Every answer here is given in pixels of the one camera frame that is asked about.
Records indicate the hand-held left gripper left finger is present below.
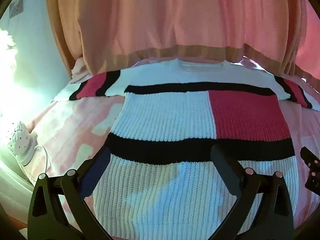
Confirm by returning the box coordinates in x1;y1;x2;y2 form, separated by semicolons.
27;146;112;240

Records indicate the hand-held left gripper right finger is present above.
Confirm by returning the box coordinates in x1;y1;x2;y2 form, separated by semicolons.
210;144;295;240

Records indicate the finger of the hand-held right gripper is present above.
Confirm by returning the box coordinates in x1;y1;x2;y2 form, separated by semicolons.
299;146;320;196

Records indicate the white red black knit sweater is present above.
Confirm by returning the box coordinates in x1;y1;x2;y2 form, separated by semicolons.
51;58;314;230

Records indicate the pink floral bed sheet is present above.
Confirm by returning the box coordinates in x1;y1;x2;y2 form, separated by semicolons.
24;56;320;232

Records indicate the white bedside table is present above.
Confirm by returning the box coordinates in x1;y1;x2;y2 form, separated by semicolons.
0;152;34;188

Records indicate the white dotted table lamp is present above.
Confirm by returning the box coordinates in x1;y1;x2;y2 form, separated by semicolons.
7;121;38;166

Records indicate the pink orange curtain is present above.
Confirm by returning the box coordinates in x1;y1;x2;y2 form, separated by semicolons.
45;0;320;92

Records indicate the white lamp cable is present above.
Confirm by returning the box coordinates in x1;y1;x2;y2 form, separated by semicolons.
24;144;52;179

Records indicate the grey wall outlet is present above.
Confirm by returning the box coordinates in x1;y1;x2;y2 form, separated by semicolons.
9;0;25;18

